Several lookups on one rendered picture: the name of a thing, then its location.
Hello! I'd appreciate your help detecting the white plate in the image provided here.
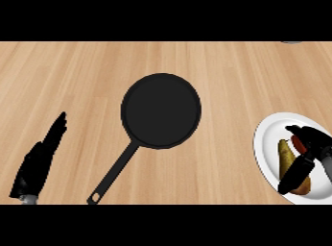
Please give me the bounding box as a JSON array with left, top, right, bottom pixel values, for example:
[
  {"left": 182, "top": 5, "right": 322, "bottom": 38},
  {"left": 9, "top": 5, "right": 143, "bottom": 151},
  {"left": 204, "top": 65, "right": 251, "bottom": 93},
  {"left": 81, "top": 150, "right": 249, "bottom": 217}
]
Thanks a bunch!
[{"left": 252, "top": 111, "right": 332, "bottom": 206}]

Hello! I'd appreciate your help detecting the black frying pan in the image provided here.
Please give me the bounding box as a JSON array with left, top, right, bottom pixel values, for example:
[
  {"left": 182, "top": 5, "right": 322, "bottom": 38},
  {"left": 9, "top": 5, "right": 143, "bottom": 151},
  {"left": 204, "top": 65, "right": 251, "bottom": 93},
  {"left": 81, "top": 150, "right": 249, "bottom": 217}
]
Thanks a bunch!
[{"left": 86, "top": 72, "right": 204, "bottom": 206}]

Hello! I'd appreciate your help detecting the yellow-brown pear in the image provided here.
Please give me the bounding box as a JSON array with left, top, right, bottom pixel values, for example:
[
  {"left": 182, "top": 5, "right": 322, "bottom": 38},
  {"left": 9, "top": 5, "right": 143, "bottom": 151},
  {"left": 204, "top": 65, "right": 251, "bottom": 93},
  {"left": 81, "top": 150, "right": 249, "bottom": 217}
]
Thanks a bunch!
[{"left": 277, "top": 138, "right": 314, "bottom": 196}]

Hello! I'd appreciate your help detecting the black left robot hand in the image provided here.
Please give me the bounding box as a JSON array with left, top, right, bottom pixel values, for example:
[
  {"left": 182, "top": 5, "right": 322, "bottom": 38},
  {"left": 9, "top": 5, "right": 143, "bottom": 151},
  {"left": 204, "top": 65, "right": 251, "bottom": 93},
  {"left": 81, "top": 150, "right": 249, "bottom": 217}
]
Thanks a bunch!
[{"left": 9, "top": 111, "right": 70, "bottom": 200}]

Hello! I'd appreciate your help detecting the red fruit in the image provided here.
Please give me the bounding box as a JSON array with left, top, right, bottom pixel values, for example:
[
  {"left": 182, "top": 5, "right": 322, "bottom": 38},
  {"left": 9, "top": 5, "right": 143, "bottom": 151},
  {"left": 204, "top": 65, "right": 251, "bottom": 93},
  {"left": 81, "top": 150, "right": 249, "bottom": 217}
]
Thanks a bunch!
[{"left": 289, "top": 135, "right": 310, "bottom": 156}]

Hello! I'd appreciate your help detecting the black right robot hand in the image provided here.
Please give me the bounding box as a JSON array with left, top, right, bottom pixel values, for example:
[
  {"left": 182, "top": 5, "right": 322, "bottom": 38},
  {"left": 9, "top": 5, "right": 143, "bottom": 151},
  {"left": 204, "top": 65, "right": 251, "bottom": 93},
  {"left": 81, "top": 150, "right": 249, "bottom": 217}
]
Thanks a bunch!
[{"left": 276, "top": 124, "right": 332, "bottom": 196}]

